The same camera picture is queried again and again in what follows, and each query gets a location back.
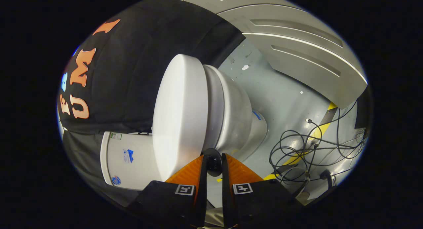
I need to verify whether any black toilet lid handle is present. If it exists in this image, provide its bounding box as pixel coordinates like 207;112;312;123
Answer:
202;148;223;177

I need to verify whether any yellow floor tape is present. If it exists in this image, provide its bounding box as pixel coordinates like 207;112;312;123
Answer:
216;102;338;183

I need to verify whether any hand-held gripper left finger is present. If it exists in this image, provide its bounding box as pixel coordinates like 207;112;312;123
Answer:
127;154;208;228

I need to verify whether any black backdrop cloth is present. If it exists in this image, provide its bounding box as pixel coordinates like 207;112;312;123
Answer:
57;0;247;205

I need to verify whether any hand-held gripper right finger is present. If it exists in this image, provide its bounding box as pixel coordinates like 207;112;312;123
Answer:
221;153;305;228

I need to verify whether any black cable tangle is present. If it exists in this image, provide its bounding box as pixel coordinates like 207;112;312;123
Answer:
269;99;368;190

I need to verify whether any white toilet tank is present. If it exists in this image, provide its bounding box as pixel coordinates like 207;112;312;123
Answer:
100;131;166;191

